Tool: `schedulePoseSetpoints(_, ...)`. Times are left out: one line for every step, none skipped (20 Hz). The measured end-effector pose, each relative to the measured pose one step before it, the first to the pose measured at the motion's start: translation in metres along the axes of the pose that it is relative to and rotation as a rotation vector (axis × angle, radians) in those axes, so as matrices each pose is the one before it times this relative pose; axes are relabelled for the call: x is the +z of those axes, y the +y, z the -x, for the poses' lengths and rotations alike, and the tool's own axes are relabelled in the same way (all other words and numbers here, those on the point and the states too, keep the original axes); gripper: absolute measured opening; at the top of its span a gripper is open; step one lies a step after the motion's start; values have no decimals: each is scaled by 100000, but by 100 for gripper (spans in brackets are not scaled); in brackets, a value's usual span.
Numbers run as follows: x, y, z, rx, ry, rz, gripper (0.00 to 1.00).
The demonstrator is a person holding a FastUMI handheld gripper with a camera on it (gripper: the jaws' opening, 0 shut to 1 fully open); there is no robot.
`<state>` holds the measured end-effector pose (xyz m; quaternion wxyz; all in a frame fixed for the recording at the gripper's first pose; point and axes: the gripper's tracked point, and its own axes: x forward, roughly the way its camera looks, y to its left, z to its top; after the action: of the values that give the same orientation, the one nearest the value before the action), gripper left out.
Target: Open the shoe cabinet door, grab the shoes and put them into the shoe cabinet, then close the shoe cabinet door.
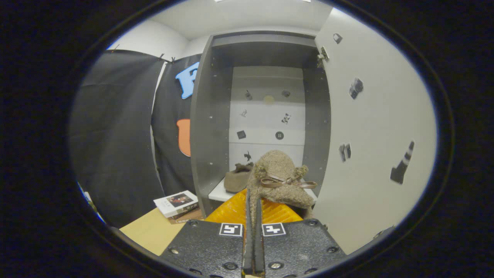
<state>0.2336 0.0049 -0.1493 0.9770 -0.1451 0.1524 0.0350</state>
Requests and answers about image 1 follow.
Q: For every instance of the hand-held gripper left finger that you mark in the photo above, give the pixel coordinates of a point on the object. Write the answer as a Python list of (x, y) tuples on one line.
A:
[(204, 247)]

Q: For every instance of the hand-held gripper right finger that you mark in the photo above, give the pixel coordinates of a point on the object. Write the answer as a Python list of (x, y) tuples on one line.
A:
[(301, 247)]

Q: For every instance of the dark grey shoe cabinet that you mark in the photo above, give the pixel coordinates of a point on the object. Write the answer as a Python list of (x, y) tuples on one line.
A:
[(210, 135)]

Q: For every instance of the brown fuzzy shoe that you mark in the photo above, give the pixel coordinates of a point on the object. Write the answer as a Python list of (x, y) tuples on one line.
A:
[(236, 180), (278, 166)]

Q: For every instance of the black backdrop cloth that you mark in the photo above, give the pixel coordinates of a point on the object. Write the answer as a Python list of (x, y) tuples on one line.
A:
[(115, 135)]

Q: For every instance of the white book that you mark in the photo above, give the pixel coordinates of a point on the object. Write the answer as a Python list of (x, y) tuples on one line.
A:
[(175, 202)]

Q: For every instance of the light grey shoe cabinet door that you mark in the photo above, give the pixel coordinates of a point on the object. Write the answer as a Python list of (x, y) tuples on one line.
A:
[(378, 116)]

